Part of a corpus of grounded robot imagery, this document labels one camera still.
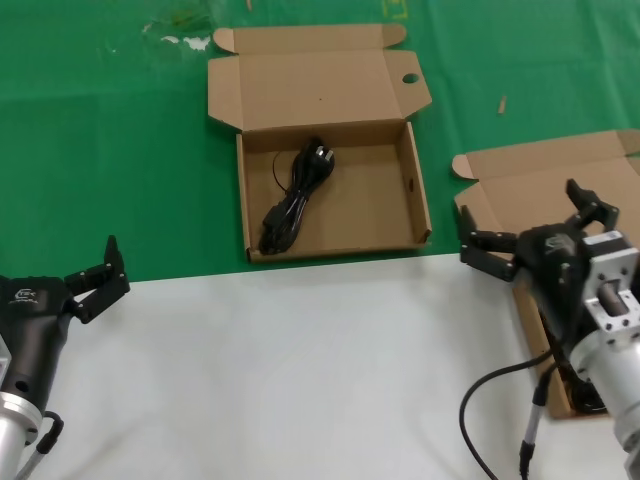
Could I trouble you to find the cable with silver connector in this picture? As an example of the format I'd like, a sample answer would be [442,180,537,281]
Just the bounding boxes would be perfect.
[517,362,562,480]

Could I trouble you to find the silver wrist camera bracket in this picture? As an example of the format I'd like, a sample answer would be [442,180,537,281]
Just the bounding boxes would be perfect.
[581,229,640,347]

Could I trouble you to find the cardboard box with round hole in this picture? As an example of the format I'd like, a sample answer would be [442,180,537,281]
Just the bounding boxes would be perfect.
[206,23,434,264]

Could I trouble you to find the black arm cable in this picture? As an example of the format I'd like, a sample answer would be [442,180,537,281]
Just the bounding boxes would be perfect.
[17,409,66,480]
[458,349,564,480]

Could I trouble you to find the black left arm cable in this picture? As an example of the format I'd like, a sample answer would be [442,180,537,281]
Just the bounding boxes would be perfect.
[17,409,66,480]

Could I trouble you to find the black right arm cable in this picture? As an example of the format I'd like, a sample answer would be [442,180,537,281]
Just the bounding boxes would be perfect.
[458,349,564,480]

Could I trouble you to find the green table cloth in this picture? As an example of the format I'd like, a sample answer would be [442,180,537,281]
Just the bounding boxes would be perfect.
[0,0,640,284]

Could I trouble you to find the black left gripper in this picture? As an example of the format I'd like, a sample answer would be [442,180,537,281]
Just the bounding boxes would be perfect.
[0,234,132,407]

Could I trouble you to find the black power cable bundle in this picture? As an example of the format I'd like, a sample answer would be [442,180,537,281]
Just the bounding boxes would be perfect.
[258,136,338,256]

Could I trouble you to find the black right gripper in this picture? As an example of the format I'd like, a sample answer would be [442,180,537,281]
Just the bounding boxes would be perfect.
[458,178,621,351]

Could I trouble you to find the open cardboard mailer box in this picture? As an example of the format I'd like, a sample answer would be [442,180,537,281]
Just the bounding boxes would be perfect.
[451,128,640,421]

